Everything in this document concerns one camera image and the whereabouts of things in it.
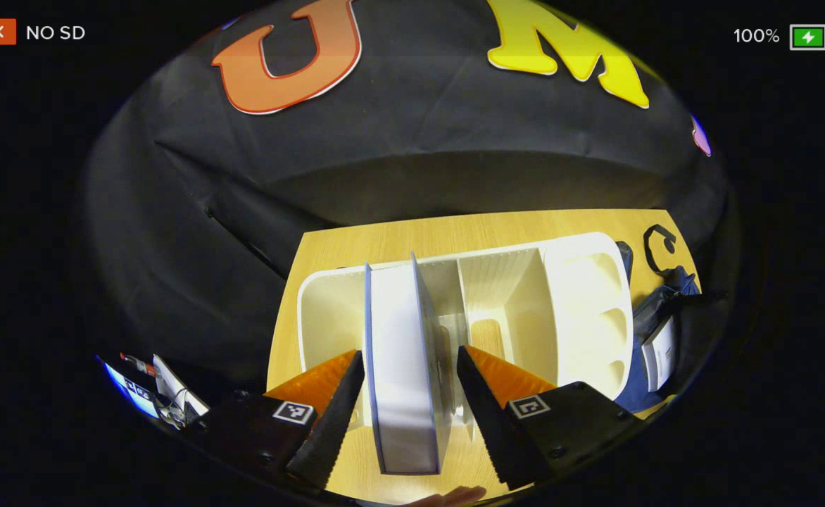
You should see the black backdrop cloth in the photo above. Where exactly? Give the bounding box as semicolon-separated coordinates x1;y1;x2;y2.
82;0;737;395

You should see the grey-purple book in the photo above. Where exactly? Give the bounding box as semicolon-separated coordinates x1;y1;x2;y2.
363;253;448;476

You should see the cream plastic bookshelf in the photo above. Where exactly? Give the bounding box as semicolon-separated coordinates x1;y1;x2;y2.
296;232;634;430

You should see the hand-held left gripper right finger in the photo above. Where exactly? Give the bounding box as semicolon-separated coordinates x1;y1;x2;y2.
457;345;642;490

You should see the white book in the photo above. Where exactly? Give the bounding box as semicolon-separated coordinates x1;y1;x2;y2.
641;317;678;392

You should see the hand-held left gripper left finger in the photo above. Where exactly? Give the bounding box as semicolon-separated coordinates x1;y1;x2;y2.
198;350;365;490

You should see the blue schoolbag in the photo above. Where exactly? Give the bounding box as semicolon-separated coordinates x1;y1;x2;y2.
613;224;703;415

